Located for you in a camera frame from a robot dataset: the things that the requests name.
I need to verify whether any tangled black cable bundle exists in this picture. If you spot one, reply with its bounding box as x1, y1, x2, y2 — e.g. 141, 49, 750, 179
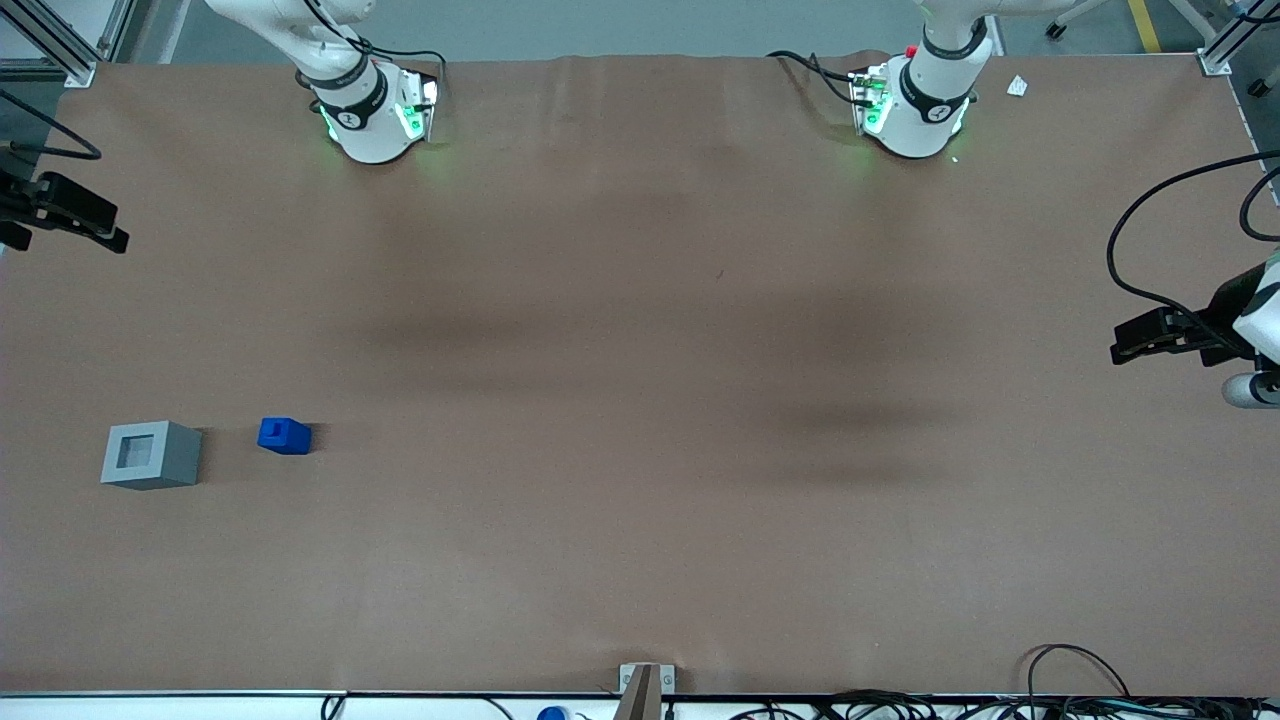
728, 687, 1280, 720

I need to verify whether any long black left wrist cable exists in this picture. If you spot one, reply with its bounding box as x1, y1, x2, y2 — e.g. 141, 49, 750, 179
1105, 149, 1280, 339

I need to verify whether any black arched floor cable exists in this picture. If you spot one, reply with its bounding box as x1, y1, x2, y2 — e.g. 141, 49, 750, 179
1022, 643, 1133, 701

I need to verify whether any gray square base block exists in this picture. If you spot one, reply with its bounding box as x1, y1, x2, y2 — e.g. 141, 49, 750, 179
100, 420, 204, 492

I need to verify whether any black left base cable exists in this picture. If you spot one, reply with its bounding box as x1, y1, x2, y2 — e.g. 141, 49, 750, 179
766, 49, 863, 107

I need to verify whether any large table cover sheet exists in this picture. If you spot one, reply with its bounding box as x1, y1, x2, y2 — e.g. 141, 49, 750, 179
0, 50, 1280, 699

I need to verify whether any short black looped cable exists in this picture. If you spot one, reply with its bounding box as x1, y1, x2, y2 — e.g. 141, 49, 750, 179
1238, 164, 1280, 244

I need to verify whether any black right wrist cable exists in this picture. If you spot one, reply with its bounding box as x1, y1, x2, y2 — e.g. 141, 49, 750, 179
0, 88, 104, 162

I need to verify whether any aluminium frame post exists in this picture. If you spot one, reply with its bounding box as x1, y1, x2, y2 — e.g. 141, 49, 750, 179
0, 0, 98, 89
1197, 0, 1280, 78

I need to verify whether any black base cable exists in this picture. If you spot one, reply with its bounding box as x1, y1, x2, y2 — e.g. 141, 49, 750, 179
295, 0, 448, 113
766, 49, 863, 107

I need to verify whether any blue plastic part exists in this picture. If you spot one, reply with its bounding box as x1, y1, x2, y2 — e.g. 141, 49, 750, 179
256, 416, 313, 457

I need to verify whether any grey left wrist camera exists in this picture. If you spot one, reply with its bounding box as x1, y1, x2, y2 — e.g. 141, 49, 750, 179
1221, 371, 1280, 410

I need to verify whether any black right base cable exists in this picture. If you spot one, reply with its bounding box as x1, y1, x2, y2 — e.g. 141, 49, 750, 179
295, 0, 448, 113

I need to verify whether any metal bracket with post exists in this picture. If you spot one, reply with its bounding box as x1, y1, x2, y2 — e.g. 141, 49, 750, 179
618, 662, 677, 720

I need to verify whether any white leg with caster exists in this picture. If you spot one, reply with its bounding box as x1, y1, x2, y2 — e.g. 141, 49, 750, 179
1044, 0, 1113, 42

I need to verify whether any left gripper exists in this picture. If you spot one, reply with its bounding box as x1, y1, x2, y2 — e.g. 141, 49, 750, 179
1110, 252, 1280, 368

